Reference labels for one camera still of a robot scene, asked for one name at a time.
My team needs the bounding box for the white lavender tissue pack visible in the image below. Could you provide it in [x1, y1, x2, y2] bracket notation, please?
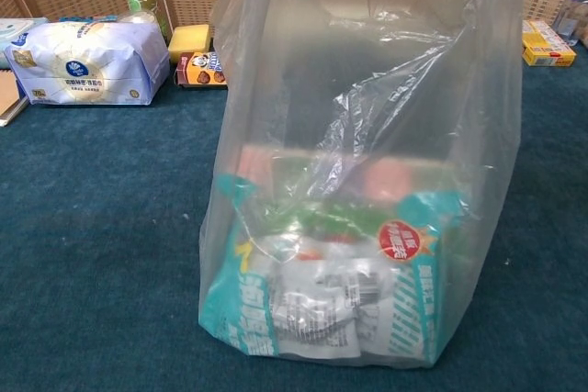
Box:
[3, 20, 171, 107]

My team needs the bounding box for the blue cookie package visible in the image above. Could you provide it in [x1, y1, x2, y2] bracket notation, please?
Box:
[59, 15, 121, 25]

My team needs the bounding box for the clear plastic shopping bag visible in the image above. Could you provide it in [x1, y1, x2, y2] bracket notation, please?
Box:
[198, 0, 527, 369]

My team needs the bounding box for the brown chocolate cookie box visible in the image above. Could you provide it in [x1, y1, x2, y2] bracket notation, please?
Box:
[174, 50, 229, 89]

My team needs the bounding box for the teal snack package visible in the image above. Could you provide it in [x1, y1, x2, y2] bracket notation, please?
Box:
[201, 174, 465, 364]

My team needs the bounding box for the blue carpet table cover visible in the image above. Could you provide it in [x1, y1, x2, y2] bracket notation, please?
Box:
[0, 38, 588, 392]

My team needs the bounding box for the brown spiral notebook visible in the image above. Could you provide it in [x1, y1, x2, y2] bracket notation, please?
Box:
[0, 69, 29, 128]

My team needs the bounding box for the light blue wet wipes pack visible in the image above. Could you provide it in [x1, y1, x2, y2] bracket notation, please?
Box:
[0, 17, 50, 70]

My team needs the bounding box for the multicolour box in bag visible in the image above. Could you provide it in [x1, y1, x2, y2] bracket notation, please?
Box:
[238, 143, 456, 203]

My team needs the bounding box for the yellow sponge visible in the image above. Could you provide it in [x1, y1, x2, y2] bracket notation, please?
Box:
[167, 24, 212, 65]

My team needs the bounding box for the yellow box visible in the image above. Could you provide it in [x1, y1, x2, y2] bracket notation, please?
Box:
[522, 19, 578, 67]

